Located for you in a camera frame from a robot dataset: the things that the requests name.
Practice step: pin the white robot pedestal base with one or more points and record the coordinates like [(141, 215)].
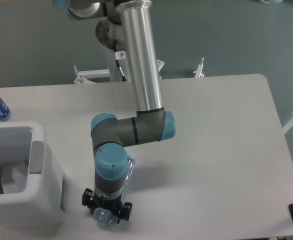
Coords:
[(114, 65)]

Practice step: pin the white trash can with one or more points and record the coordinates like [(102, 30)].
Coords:
[(32, 182)]

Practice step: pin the clear plastic bottle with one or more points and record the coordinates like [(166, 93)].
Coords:
[(104, 217)]

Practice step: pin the white paper trash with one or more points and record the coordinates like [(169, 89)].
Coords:
[(13, 177)]

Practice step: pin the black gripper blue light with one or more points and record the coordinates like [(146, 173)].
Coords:
[(92, 201)]

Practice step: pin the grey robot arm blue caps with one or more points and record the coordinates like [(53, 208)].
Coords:
[(125, 29)]

